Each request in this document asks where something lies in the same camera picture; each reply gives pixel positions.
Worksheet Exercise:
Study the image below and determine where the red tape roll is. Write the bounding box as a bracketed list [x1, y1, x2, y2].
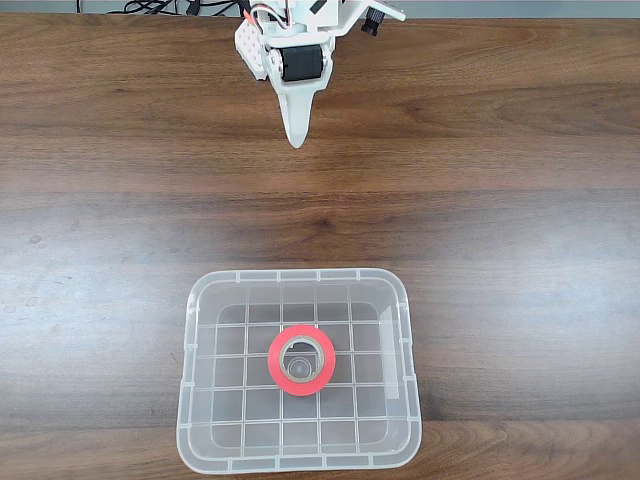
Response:
[267, 323, 338, 398]

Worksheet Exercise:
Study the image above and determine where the small camera module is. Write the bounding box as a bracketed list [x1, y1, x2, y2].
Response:
[360, 0, 407, 39]

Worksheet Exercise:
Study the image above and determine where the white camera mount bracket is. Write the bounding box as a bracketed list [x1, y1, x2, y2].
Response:
[327, 0, 381, 39]

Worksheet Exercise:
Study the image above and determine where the clear plastic storage box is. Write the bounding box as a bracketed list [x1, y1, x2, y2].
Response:
[174, 268, 423, 475]

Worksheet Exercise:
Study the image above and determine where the black cable with plug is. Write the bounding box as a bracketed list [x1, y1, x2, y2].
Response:
[183, 0, 242, 17]

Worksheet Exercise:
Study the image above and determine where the black tangled cable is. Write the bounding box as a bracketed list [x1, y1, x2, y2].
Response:
[122, 0, 182, 16]

